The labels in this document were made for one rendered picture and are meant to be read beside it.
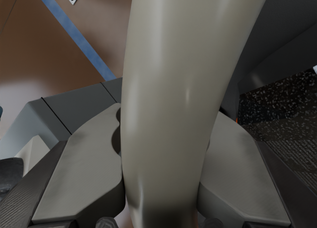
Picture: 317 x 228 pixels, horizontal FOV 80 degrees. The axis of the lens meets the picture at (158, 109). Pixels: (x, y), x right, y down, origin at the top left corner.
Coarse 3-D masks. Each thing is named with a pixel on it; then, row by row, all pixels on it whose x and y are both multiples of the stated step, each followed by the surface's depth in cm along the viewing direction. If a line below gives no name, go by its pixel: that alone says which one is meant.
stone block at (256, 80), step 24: (288, 48) 87; (312, 48) 61; (264, 72) 77; (288, 72) 56; (312, 72) 47; (240, 96) 72; (264, 96) 61; (288, 96) 52; (312, 96) 46; (240, 120) 70; (264, 120) 60; (288, 120) 52; (312, 120) 47; (288, 144) 58; (312, 144) 51; (312, 168) 57
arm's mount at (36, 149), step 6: (36, 138) 69; (30, 144) 67; (36, 144) 67; (42, 144) 69; (24, 150) 70; (30, 150) 65; (36, 150) 66; (42, 150) 68; (48, 150) 69; (18, 156) 72; (24, 156) 68; (30, 156) 64; (36, 156) 65; (42, 156) 67; (24, 162) 66; (30, 162) 63; (36, 162) 64; (24, 168) 64; (30, 168) 62; (24, 174) 62
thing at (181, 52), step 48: (144, 0) 4; (192, 0) 3; (240, 0) 3; (144, 48) 4; (192, 48) 4; (240, 48) 4; (144, 96) 5; (192, 96) 4; (144, 144) 5; (192, 144) 5; (144, 192) 6; (192, 192) 7
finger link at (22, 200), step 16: (64, 144) 9; (48, 160) 8; (32, 176) 7; (48, 176) 7; (16, 192) 6; (32, 192) 6; (0, 208) 6; (16, 208) 6; (32, 208) 6; (0, 224) 6; (16, 224) 6; (32, 224) 6; (48, 224) 6; (64, 224) 6
